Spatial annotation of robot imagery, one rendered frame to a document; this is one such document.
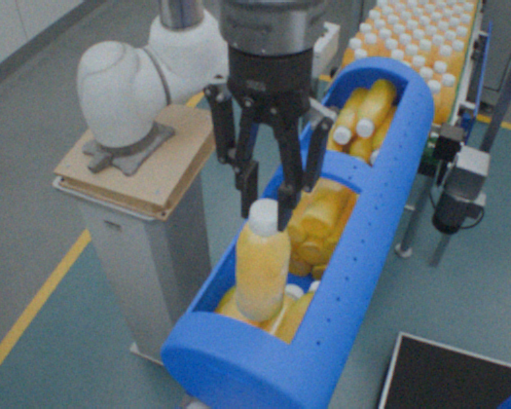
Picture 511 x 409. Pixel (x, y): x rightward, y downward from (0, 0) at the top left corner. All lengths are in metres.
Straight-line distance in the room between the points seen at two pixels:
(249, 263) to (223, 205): 1.91
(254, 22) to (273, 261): 0.31
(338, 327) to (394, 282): 1.53
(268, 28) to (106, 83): 0.73
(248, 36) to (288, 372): 0.48
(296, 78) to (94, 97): 0.73
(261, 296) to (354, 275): 0.23
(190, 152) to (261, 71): 0.81
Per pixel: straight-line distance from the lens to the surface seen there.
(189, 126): 1.27
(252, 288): 0.63
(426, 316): 2.25
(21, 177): 2.96
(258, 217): 0.56
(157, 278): 1.42
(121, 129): 1.13
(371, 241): 0.88
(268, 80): 0.41
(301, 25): 0.38
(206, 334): 0.72
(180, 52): 1.10
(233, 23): 0.39
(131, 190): 1.15
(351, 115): 1.22
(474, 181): 1.63
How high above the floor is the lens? 1.86
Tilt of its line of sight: 47 degrees down
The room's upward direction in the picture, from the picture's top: straight up
